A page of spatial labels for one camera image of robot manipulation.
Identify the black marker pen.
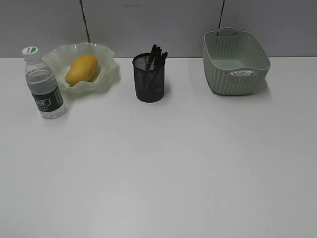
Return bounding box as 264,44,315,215
158,52,168,67
154,47,162,68
146,45,157,70

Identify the yellow mango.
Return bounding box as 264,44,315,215
65,55,99,86

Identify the waste paper ball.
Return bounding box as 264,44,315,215
229,69,257,77

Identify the clear water bottle green label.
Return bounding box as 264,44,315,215
22,46,66,119

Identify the black mesh pen holder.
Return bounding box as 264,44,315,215
132,53,165,103

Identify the pale green woven basket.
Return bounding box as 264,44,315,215
203,27,270,96

